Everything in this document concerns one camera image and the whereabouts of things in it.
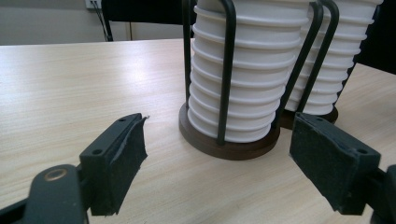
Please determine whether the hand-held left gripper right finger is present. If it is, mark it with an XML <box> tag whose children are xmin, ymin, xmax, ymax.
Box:
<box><xmin>289</xmin><ymin>111</ymin><xmax>382</xmax><ymax>217</ymax></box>

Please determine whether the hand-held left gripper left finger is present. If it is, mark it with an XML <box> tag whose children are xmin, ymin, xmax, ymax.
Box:
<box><xmin>78</xmin><ymin>112</ymin><xmax>149</xmax><ymax>217</ymax></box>

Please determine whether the black wire cup holder rack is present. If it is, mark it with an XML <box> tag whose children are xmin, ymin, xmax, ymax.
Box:
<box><xmin>178</xmin><ymin>0</ymin><xmax>356</xmax><ymax>161</ymax></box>

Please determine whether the stack of white paper cups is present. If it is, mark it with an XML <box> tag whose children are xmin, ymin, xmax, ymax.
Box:
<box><xmin>284</xmin><ymin>0</ymin><xmax>385</xmax><ymax>116</ymax></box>
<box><xmin>186</xmin><ymin>0</ymin><xmax>312</xmax><ymax>144</ymax></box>

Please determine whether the black curtain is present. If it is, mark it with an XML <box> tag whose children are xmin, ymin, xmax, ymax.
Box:
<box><xmin>354</xmin><ymin>0</ymin><xmax>396</xmax><ymax>76</ymax></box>

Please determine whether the black outlet cable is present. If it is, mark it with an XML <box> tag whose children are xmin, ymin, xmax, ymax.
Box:
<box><xmin>91</xmin><ymin>1</ymin><xmax>114</xmax><ymax>42</ymax></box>

